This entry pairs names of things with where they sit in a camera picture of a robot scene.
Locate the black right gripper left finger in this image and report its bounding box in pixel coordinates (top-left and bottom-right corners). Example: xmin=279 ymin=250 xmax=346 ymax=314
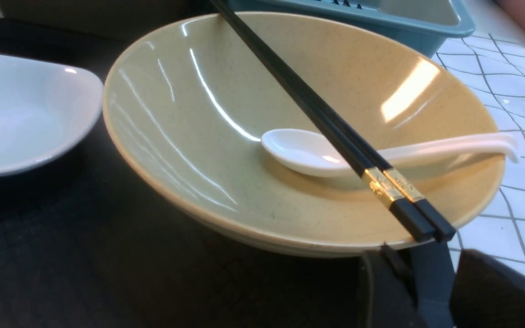
xmin=359 ymin=245 xmax=420 ymax=328

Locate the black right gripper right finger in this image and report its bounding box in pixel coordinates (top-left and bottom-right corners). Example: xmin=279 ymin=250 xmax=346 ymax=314
xmin=450 ymin=249 xmax=525 ymax=328

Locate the blue plastic chopstick bin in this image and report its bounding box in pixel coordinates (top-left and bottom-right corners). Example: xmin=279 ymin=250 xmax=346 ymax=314
xmin=228 ymin=0 xmax=475 ymax=57

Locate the small white square dish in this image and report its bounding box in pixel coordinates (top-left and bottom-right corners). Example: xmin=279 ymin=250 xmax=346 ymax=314
xmin=0 ymin=54 xmax=104 ymax=177

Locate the large beige noodle bowl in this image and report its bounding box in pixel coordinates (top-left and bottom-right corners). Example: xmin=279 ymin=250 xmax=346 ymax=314
xmin=103 ymin=12 xmax=499 ymax=258

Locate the black textured serving tray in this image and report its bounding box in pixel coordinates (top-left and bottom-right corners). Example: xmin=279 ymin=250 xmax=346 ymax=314
xmin=0 ymin=18 xmax=427 ymax=328

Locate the white ceramic soup spoon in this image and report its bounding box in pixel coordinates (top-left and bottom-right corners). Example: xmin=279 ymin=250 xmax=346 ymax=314
xmin=261 ymin=128 xmax=520 ymax=177

